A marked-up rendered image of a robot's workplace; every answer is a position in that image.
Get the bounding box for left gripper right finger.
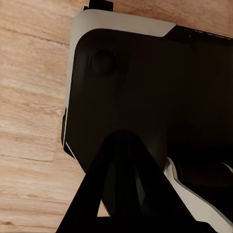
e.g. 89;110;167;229
122;130;203;233

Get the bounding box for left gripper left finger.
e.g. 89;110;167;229
56;129;130;233

